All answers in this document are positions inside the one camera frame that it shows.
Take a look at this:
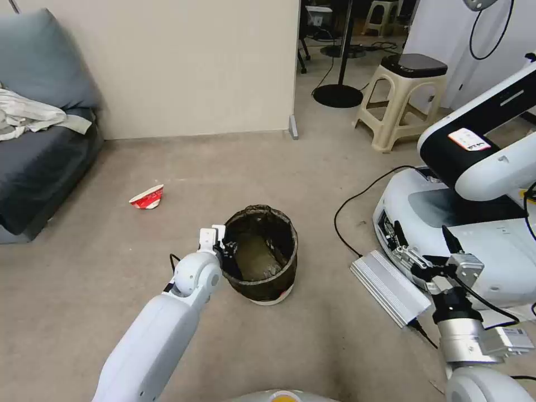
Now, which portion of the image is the silver ribbed metal box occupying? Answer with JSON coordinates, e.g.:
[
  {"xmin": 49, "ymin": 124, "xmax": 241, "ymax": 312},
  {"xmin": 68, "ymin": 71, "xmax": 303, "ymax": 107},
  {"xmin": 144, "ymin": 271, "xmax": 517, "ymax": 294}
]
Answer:
[{"xmin": 350, "ymin": 250, "xmax": 432, "ymax": 329}]

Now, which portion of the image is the beige plastic stool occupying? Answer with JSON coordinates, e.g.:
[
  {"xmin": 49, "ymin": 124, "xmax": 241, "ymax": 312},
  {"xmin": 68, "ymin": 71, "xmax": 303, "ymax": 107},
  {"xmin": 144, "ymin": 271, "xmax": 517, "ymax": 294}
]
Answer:
[{"xmin": 351, "ymin": 63, "xmax": 449, "ymax": 154}]

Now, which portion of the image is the black looped wall cable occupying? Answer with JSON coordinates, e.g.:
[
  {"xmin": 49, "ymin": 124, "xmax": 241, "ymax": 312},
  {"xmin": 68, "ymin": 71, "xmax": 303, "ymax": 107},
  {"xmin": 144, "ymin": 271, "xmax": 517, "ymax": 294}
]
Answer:
[{"xmin": 468, "ymin": 0, "xmax": 510, "ymax": 60}]

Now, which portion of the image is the grey monitor box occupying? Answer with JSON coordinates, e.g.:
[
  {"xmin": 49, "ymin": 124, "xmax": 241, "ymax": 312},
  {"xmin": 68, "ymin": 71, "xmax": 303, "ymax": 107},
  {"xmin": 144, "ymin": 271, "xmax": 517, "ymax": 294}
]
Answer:
[{"xmin": 305, "ymin": 4, "xmax": 336, "ymax": 41}]

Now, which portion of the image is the black flat device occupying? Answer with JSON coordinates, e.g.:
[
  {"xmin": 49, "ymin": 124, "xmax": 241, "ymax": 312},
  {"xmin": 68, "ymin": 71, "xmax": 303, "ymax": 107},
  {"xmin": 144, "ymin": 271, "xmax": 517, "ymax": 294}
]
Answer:
[{"xmin": 381, "ymin": 53, "xmax": 449, "ymax": 79}]

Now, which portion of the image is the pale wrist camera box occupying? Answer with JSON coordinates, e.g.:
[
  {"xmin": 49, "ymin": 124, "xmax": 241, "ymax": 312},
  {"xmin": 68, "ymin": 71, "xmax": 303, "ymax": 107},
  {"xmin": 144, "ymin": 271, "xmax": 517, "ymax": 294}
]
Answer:
[{"xmin": 447, "ymin": 252, "xmax": 485, "ymax": 288}]

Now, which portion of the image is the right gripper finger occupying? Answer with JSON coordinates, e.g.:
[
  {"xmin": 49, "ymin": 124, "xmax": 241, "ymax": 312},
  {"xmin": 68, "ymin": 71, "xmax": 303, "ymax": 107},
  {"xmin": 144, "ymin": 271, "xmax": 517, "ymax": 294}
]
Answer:
[
  {"xmin": 442, "ymin": 225, "xmax": 466, "ymax": 262},
  {"xmin": 393, "ymin": 245, "xmax": 451, "ymax": 279}
]

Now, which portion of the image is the black pole stand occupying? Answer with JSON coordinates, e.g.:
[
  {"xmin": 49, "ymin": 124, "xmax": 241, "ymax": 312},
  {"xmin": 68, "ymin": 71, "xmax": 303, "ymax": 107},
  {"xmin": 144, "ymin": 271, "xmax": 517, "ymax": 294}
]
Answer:
[{"xmin": 314, "ymin": 0, "xmax": 363, "ymax": 108}]

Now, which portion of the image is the black office chair leg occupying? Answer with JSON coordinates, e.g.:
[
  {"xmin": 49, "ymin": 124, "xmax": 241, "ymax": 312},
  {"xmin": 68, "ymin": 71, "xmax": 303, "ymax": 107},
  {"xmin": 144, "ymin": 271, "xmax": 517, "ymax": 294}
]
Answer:
[{"xmin": 296, "ymin": 33, "xmax": 312, "ymax": 76}]

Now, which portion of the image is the white plastic stool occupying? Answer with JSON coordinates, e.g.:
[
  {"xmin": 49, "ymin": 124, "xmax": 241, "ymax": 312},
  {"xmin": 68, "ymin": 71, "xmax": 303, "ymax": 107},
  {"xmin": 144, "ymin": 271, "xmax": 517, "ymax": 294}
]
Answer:
[{"xmin": 363, "ymin": 0, "xmax": 399, "ymax": 37}]

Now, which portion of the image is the black round stand base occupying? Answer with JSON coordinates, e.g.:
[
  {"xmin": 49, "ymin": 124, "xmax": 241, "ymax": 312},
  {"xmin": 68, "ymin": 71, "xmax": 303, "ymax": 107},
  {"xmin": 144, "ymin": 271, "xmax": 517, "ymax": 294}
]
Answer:
[{"xmin": 320, "ymin": 44, "xmax": 367, "ymax": 59}]

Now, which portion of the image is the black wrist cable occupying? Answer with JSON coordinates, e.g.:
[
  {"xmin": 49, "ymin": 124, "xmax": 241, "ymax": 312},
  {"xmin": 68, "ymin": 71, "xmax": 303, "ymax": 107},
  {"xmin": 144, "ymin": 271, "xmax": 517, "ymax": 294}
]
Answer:
[{"xmin": 452, "ymin": 274, "xmax": 522, "ymax": 332}]

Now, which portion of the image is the crumpled pale cloth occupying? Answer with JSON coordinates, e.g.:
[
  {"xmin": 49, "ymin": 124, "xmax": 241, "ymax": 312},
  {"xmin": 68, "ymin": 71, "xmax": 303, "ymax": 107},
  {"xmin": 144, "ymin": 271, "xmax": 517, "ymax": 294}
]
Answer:
[{"xmin": 0, "ymin": 87, "xmax": 95, "ymax": 141}]

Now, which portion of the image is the red paper bowl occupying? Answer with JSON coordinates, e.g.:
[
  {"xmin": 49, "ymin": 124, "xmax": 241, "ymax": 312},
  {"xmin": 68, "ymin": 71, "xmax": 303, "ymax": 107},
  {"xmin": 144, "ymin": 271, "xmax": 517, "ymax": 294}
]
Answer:
[{"xmin": 128, "ymin": 184, "xmax": 164, "ymax": 211}]

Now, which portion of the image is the white round trash can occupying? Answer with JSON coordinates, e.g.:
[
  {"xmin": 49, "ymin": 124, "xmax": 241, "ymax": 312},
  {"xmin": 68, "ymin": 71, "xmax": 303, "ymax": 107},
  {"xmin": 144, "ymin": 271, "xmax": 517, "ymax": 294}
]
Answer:
[{"xmin": 221, "ymin": 204, "xmax": 299, "ymax": 305}]

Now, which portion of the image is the short black plug cable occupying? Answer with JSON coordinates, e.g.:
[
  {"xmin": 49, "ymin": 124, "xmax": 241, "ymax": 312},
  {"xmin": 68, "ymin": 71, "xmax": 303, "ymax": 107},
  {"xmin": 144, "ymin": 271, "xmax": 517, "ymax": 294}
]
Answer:
[{"xmin": 412, "ymin": 320, "xmax": 439, "ymax": 349}]

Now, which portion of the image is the blue-grey sofa cushion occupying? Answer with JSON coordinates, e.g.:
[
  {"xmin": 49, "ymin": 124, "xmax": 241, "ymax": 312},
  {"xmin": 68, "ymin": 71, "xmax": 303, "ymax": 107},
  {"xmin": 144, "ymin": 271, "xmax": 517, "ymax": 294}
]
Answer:
[{"xmin": 0, "ymin": 8, "xmax": 102, "ymax": 113}]

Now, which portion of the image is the black bin liner bag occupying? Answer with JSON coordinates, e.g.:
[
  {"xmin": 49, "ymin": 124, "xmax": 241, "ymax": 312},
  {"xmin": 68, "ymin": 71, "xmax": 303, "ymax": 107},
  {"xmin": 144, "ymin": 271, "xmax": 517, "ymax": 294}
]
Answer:
[{"xmin": 221, "ymin": 204, "xmax": 299, "ymax": 302}]

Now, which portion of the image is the black floor cable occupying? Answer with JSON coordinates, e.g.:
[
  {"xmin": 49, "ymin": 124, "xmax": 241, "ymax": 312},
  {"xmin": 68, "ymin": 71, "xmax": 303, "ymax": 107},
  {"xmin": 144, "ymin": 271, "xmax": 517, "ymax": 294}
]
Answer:
[{"xmin": 334, "ymin": 165, "xmax": 424, "ymax": 259}]

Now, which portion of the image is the dark grey sofa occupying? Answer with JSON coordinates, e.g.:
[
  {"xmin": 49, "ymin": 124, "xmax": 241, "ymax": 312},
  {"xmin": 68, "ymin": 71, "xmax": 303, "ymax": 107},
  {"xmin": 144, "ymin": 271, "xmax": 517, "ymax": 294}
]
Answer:
[{"xmin": 0, "ymin": 107, "xmax": 106, "ymax": 245}]

